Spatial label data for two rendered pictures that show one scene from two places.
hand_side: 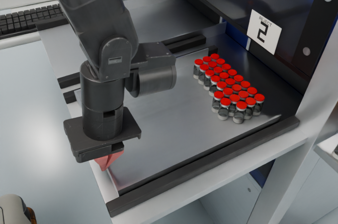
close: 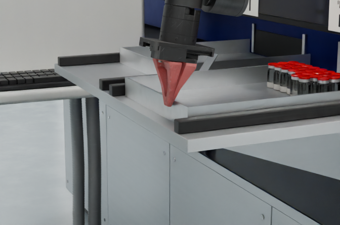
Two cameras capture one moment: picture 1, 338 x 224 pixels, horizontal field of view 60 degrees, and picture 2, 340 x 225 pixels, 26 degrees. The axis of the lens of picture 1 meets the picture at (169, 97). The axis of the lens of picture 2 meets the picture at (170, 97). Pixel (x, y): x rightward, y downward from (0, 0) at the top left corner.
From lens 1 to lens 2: 0.86 m
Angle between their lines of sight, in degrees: 32
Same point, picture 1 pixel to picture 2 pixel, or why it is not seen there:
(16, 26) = (19, 79)
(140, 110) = (203, 99)
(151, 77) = not seen: outside the picture
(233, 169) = (314, 122)
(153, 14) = not seen: hidden behind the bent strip
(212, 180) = (289, 125)
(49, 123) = not seen: outside the picture
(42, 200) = not seen: outside the picture
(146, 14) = (202, 59)
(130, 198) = (200, 118)
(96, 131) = (175, 31)
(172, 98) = (242, 95)
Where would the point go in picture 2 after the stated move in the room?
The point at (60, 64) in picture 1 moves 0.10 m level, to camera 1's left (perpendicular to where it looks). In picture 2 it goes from (95, 81) to (46, 80)
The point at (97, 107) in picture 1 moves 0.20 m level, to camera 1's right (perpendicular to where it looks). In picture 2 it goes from (181, 1) to (317, 2)
